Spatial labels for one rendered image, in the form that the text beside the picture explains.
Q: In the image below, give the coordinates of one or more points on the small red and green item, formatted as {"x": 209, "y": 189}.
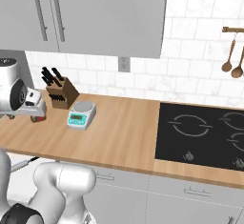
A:
{"x": 38, "y": 118}

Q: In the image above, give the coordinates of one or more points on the white and teal kitchen scale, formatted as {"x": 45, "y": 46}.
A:
{"x": 82, "y": 115}

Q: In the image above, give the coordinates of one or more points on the wooden hanging spoon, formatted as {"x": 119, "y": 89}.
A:
{"x": 237, "y": 72}
{"x": 227, "y": 65}

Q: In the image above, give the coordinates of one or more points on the grey hob knob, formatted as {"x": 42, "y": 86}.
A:
{"x": 239, "y": 163}
{"x": 189, "y": 156}

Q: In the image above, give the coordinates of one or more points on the open white drawer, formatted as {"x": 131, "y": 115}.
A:
{"x": 22, "y": 183}

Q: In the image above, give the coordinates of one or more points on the wide grey drawer front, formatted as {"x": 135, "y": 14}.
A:
{"x": 165, "y": 188}

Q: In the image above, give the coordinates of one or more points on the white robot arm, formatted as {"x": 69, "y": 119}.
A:
{"x": 68, "y": 183}

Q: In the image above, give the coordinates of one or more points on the grey base cupboard door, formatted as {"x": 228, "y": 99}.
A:
{"x": 184, "y": 213}
{"x": 120, "y": 207}

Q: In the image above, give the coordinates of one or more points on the wooden knife block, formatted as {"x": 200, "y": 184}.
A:
{"x": 65, "y": 96}

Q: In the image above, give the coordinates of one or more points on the black hob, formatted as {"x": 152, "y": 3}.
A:
{"x": 209, "y": 145}

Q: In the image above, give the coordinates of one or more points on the wide grey cupboard door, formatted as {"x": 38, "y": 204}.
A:
{"x": 114, "y": 18}

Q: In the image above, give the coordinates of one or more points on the wooden wall rail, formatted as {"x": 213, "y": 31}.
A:
{"x": 233, "y": 29}

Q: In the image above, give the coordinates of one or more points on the grey wall socket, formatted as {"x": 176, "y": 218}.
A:
{"x": 124, "y": 64}

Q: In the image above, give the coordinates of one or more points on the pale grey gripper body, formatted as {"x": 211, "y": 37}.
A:
{"x": 35, "y": 109}

